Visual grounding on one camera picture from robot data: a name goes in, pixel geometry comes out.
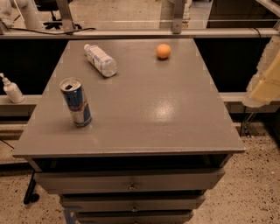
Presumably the top grey drawer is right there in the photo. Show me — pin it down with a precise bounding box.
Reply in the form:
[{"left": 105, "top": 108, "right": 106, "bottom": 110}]
[{"left": 35, "top": 168, "right": 225, "bottom": 194}]

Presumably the clear plastic water bottle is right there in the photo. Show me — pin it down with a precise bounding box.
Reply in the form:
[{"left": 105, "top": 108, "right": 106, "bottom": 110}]
[{"left": 84, "top": 44, "right": 117, "bottom": 78}]

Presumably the bottom grey drawer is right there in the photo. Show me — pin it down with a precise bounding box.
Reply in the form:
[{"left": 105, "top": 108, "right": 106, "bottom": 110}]
[{"left": 77, "top": 210, "right": 193, "bottom": 224}]

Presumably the blue silver energy drink can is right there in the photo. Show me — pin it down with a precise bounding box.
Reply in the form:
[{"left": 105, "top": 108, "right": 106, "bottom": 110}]
[{"left": 59, "top": 77, "right": 92, "bottom": 127}]

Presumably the grey metal rail frame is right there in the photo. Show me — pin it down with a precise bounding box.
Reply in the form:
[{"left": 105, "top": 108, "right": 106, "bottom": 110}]
[{"left": 0, "top": 0, "right": 279, "bottom": 39}]

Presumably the middle grey drawer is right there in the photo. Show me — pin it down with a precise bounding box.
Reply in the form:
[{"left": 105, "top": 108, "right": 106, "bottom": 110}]
[{"left": 62, "top": 194, "right": 205, "bottom": 213}]

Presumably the grey drawer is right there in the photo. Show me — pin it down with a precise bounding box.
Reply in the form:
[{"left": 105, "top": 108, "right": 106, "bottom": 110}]
[
  {"left": 62, "top": 194, "right": 205, "bottom": 213},
  {"left": 77, "top": 210, "right": 193, "bottom": 224},
  {"left": 35, "top": 168, "right": 225, "bottom": 194}
]

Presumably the grey drawer cabinet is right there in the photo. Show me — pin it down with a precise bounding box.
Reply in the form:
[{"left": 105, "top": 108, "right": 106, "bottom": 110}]
[{"left": 11, "top": 38, "right": 247, "bottom": 224}]

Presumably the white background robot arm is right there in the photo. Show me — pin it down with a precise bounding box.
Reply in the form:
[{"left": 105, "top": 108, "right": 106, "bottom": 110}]
[{"left": 1, "top": 0, "right": 279, "bottom": 108}]

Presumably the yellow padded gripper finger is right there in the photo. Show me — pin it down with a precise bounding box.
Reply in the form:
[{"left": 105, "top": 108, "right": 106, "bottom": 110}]
[{"left": 242, "top": 35, "right": 280, "bottom": 108}]

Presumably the orange ball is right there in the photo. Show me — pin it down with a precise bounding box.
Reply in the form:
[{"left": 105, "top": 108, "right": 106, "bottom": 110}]
[{"left": 156, "top": 44, "right": 171, "bottom": 60}]

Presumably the black office chair base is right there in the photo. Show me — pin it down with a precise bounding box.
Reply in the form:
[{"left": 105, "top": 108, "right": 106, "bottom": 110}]
[{"left": 43, "top": 11, "right": 82, "bottom": 32}]

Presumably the white spray bottle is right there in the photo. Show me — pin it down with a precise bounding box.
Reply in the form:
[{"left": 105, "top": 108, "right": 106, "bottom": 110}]
[{"left": 0, "top": 73, "right": 25, "bottom": 103}]

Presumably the black cable on rail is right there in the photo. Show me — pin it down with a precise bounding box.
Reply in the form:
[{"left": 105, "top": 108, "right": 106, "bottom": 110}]
[{"left": 11, "top": 26, "right": 97, "bottom": 36}]

